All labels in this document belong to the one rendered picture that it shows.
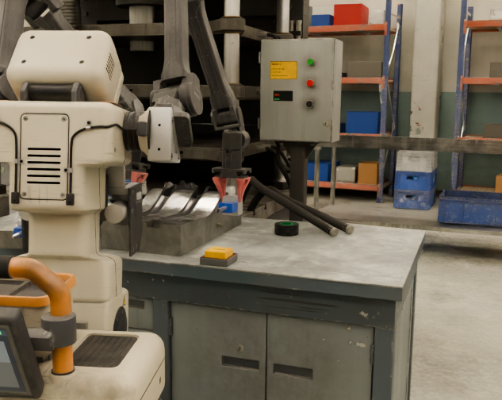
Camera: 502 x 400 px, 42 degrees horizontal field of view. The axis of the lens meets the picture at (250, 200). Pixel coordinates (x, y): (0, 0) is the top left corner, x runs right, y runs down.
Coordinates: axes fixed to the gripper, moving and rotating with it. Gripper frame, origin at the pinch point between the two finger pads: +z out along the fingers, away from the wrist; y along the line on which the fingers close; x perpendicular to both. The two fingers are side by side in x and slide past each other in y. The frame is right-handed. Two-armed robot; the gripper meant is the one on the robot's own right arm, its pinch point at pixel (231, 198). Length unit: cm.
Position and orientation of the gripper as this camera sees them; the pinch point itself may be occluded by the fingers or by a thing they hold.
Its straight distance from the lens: 191.0
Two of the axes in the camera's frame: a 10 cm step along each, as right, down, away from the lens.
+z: -0.2, 9.9, 1.4
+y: -9.4, -0.6, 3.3
